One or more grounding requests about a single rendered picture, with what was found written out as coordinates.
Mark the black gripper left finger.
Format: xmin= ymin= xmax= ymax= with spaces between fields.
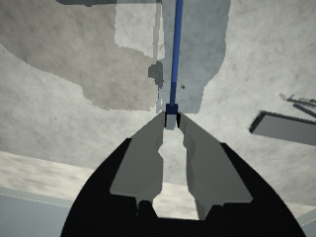
xmin=60 ymin=111 xmax=167 ymax=237

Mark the blue network cable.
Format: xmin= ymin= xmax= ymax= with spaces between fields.
xmin=170 ymin=0 xmax=183 ymax=106

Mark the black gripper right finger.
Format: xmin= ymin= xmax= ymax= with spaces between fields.
xmin=176 ymin=112 xmax=306 ymax=237

